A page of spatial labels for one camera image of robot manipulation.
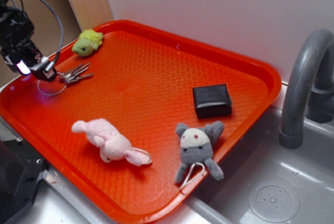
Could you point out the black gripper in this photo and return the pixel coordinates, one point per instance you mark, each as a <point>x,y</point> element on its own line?
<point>20,54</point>

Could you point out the silver keys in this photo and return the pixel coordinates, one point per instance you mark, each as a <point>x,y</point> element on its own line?
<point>64,79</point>

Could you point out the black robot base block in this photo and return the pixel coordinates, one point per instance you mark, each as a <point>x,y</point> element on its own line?
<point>22,169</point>

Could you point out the green plush turtle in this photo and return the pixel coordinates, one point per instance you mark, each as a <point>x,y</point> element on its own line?
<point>88,42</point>

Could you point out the orange plastic tray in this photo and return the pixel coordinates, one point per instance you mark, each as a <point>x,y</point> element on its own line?
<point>142,82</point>

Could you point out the pink plush bunny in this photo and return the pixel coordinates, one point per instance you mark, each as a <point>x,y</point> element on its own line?
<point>112,144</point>

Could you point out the grey plush animal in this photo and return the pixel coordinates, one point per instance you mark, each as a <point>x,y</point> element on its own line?
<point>196,149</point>

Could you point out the black wallet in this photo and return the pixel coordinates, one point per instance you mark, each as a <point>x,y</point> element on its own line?
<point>212,101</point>

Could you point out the grey toy sink basin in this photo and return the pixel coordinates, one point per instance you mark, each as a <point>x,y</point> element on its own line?
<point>266,183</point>

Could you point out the grey toy faucet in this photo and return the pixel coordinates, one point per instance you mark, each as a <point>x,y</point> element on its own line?
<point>310,90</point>

